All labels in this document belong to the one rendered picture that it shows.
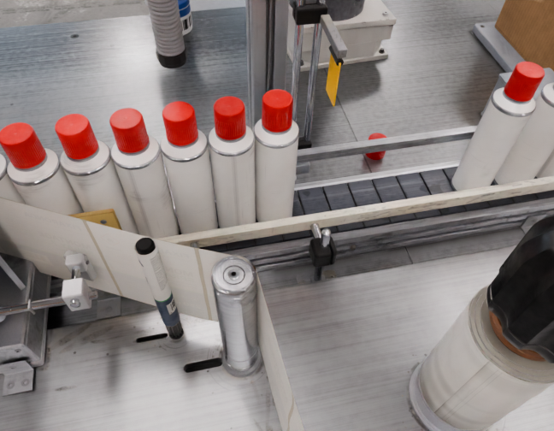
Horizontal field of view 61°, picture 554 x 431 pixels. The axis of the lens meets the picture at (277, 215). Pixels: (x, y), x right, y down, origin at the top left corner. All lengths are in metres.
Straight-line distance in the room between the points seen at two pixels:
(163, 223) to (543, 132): 0.50
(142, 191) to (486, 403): 0.40
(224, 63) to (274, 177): 0.49
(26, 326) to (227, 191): 0.26
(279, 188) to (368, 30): 0.50
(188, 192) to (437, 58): 0.69
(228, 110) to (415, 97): 0.54
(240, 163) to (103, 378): 0.28
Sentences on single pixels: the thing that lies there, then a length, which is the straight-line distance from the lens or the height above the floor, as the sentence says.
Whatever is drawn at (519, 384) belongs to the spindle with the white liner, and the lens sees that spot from 0.41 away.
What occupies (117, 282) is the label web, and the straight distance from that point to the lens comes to 0.54.
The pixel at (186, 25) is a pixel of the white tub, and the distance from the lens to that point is 1.10.
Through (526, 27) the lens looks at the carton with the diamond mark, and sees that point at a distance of 1.12.
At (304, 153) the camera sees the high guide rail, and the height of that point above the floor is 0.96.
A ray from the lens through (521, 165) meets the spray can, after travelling 0.74.
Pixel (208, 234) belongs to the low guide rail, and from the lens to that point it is 0.60.
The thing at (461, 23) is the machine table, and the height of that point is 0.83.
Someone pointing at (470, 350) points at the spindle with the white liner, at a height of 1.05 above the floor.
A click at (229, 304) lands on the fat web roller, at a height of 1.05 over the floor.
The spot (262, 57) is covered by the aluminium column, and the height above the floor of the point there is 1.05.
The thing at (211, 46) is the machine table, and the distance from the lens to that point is 1.06.
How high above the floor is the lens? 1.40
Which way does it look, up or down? 53 degrees down
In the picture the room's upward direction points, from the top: 2 degrees clockwise
